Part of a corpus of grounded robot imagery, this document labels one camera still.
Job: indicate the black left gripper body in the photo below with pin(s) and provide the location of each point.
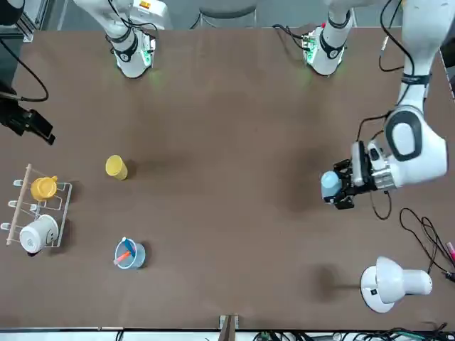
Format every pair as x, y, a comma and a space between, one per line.
348, 183

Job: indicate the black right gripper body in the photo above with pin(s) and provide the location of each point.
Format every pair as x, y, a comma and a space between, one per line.
9, 113

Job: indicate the blue plastic cup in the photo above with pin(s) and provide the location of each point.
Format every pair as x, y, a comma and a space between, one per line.
330, 184

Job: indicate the yellow plastic cup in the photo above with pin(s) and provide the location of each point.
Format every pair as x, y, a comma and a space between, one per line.
115, 166

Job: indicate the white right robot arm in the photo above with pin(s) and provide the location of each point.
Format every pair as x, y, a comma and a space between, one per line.
131, 53

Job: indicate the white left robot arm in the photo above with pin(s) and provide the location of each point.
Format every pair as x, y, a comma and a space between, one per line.
419, 160

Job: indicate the yellow mug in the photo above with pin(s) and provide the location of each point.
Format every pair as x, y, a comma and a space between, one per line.
42, 188

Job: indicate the white desk lamp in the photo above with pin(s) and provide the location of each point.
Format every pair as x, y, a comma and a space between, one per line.
387, 280

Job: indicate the white mug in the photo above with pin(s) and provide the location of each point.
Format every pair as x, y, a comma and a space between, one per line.
35, 236

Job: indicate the pink marker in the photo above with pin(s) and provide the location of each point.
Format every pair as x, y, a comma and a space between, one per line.
451, 250

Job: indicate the blue pen with white cap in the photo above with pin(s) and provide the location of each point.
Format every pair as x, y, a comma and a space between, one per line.
132, 249

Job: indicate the orange pen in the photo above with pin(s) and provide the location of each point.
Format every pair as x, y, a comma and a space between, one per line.
124, 255

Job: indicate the clear measuring beaker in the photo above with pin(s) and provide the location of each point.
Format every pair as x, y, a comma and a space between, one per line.
140, 255

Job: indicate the white box with orange label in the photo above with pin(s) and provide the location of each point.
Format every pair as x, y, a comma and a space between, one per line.
153, 12

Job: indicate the grey stool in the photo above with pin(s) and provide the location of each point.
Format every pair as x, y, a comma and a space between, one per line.
227, 9

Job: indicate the aluminium frame rail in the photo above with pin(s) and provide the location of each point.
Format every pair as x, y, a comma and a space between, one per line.
32, 17

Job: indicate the aluminium frame post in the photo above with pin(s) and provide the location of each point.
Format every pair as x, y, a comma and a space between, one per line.
229, 328

